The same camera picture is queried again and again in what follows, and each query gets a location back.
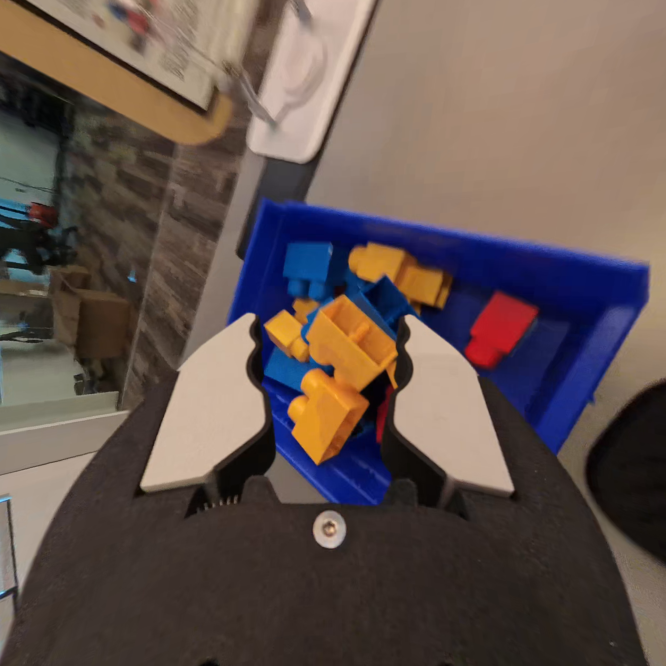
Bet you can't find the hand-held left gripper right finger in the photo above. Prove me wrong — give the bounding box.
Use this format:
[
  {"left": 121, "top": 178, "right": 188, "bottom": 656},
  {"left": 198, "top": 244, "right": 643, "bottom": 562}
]
[{"left": 381, "top": 313, "right": 517, "bottom": 501}]

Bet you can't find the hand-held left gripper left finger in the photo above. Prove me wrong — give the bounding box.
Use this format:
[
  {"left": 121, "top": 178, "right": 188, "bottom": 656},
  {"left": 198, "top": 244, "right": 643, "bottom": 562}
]
[{"left": 138, "top": 312, "right": 275, "bottom": 494}]

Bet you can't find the red one-stud block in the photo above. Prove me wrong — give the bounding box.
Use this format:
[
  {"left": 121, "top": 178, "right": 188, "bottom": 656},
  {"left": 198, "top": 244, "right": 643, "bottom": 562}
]
[{"left": 462, "top": 290, "right": 540, "bottom": 371}]

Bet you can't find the pile of toy blocks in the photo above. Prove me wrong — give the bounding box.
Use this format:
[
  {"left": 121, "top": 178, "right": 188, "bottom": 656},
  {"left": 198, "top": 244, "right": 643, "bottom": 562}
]
[{"left": 263, "top": 240, "right": 454, "bottom": 465}]

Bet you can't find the blue plastic bin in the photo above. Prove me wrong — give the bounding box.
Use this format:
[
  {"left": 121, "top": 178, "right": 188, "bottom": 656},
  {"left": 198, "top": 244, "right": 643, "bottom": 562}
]
[{"left": 227, "top": 198, "right": 651, "bottom": 506}]

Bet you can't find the stack of cardboard boxes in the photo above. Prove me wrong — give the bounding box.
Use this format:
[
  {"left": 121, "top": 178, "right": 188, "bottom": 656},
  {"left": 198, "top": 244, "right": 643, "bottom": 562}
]
[{"left": 48, "top": 264, "right": 132, "bottom": 361}]

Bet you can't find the black wrist rest pad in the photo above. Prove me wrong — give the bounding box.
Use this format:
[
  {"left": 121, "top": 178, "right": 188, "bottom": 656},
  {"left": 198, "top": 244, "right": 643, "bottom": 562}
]
[{"left": 584, "top": 379, "right": 666, "bottom": 562}]

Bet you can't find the red tool case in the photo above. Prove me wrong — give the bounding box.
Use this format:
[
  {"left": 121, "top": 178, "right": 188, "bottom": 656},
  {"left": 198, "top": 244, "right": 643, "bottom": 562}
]
[{"left": 26, "top": 202, "right": 57, "bottom": 231}]

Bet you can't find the printed instruction sheet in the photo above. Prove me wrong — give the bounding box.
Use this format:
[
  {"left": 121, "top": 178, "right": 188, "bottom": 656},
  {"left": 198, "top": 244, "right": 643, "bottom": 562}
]
[{"left": 21, "top": 0, "right": 261, "bottom": 112}]

